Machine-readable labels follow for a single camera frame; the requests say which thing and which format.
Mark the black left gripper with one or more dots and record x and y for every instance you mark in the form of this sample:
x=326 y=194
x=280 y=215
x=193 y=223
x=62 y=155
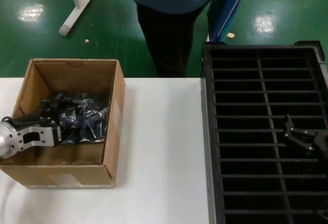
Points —
x=38 y=120

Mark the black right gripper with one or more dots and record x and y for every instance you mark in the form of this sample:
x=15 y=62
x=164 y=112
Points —
x=322 y=142

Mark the shiny antistatic bag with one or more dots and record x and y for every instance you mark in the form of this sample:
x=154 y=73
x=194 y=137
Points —
x=87 y=116

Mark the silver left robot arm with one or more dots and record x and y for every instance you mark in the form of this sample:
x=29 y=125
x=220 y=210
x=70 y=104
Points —
x=3 y=139

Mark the brown cardboard box white label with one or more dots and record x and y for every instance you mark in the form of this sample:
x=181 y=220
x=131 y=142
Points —
x=64 y=175

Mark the black slotted plastic container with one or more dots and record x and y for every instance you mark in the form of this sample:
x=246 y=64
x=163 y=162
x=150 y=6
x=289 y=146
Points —
x=208 y=131

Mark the crumpled yellow paper scrap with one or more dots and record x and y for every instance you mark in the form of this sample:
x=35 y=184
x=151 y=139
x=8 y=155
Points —
x=231 y=35

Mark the person blue shirt black trousers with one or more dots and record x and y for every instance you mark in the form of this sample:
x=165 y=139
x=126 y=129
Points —
x=169 y=29

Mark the blue flat board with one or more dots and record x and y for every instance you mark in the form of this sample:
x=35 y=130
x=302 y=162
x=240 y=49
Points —
x=225 y=8

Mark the silver left wrist bracket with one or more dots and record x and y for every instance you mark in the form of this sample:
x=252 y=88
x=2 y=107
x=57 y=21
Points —
x=41 y=137

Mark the black left wrist camera module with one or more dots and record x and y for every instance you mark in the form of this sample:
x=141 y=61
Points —
x=57 y=137

